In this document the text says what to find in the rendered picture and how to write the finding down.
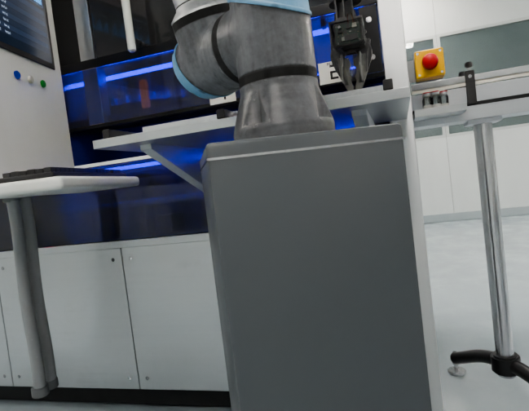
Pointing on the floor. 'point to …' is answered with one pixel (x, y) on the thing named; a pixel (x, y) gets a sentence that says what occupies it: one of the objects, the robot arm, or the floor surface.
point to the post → (394, 63)
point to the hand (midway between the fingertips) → (354, 90)
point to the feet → (510, 369)
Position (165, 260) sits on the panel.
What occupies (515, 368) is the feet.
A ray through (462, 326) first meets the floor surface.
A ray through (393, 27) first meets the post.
